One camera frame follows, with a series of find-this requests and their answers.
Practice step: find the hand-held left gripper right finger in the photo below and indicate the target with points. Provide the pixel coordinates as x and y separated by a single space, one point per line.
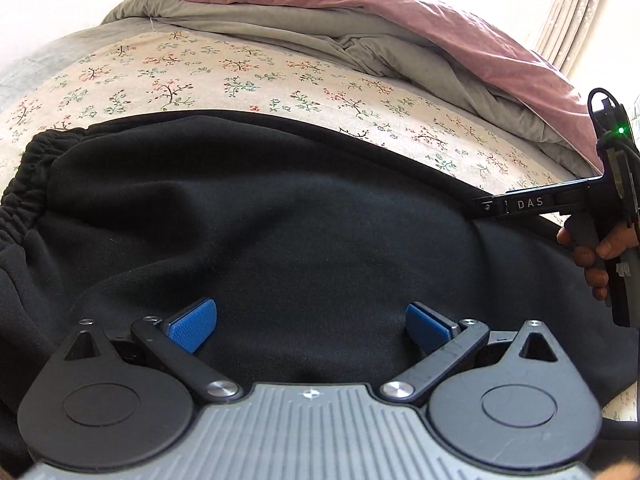
425 324

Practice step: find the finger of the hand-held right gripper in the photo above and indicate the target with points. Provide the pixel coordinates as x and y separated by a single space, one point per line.
530 205

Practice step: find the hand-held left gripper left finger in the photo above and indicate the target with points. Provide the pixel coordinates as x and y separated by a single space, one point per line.
192 321

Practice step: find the black pants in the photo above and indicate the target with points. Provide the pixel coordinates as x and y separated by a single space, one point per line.
250 220

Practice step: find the person's right hand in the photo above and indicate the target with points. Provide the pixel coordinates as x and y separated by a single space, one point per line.
595 280

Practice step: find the grey patterned curtain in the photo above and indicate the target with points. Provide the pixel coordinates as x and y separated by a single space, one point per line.
585 10

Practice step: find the floral bed sheet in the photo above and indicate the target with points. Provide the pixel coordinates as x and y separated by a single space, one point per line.
250 75

